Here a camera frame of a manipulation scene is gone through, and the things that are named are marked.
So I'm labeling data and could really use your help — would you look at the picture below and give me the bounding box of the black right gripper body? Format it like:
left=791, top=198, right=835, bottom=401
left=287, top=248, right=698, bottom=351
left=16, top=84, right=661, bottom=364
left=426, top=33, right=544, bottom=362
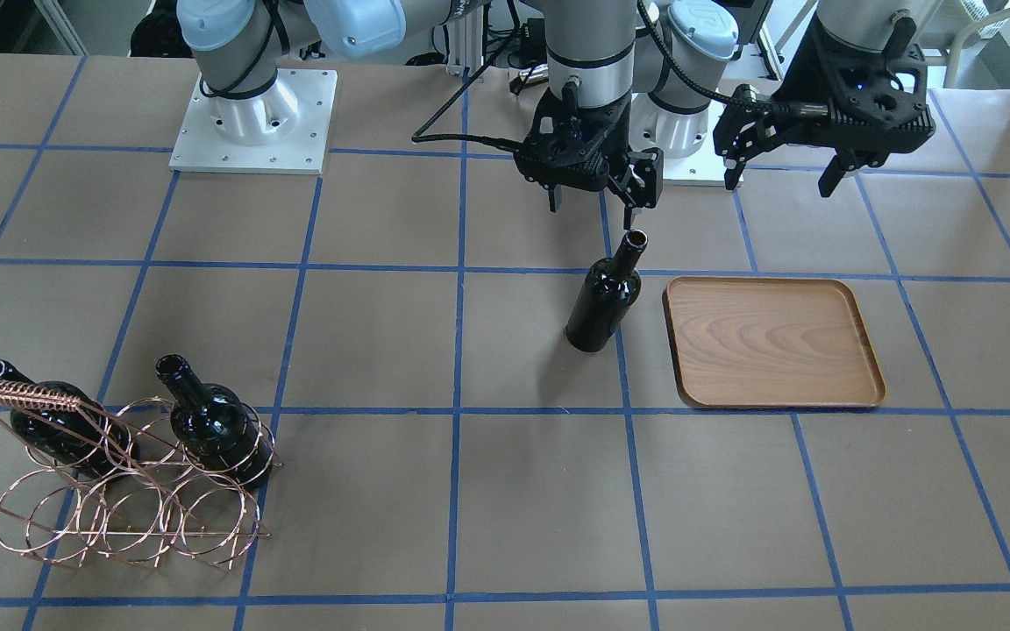
left=514, top=89, right=637, bottom=195

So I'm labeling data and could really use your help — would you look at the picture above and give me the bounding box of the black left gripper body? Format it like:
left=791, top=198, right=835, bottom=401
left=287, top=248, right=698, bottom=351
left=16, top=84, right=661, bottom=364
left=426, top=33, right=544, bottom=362
left=772, top=23, right=936, bottom=167

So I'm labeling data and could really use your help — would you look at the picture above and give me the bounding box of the dark wine bottle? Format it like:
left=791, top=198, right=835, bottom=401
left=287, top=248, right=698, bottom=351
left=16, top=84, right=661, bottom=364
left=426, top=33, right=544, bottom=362
left=565, top=230, right=648, bottom=352
left=11, top=408, right=140, bottom=479

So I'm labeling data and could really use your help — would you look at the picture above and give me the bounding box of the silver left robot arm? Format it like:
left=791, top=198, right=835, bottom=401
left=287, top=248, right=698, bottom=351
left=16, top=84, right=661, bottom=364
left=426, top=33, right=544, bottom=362
left=637, top=1, right=939, bottom=197

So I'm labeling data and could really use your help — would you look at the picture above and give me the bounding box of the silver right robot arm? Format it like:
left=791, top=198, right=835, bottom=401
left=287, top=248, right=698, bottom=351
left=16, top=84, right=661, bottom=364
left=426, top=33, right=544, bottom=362
left=176, top=1, right=663, bottom=229

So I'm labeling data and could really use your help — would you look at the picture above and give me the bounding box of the wooden tray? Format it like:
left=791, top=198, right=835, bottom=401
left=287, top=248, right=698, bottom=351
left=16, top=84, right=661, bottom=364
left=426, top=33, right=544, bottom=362
left=662, top=276, right=887, bottom=408

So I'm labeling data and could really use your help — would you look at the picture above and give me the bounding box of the dark wine bottle end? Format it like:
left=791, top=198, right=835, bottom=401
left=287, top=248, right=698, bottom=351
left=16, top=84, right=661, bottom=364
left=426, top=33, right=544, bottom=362
left=155, top=354, right=273, bottom=493

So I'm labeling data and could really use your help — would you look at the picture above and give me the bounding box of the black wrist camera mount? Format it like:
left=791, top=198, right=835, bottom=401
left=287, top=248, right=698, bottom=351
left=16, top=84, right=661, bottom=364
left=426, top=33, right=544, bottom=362
left=628, top=147, right=663, bottom=209

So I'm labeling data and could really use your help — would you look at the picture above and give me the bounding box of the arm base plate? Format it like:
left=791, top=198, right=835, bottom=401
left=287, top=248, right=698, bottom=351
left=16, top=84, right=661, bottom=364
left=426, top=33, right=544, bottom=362
left=169, top=68, right=339, bottom=176
left=629, top=93, right=725, bottom=187

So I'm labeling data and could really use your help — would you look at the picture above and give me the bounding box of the copper wire wine basket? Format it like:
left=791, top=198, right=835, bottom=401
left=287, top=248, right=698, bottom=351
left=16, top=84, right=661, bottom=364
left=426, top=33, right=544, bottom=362
left=0, top=382, right=272, bottom=572

